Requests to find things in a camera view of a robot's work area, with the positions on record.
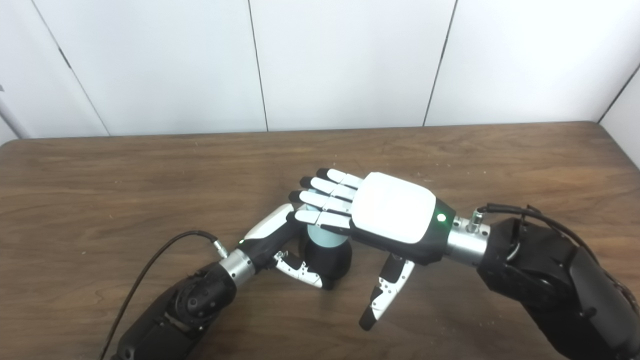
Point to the black flared nozzle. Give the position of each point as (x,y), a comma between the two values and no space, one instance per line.
(330,262)

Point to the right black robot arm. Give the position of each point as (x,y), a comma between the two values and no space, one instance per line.
(560,280)

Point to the white wall corner post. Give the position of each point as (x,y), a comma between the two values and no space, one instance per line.
(9,120)

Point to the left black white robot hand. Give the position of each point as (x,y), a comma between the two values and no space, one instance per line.
(270,230)

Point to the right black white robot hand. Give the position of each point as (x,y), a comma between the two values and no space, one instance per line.
(395,210)

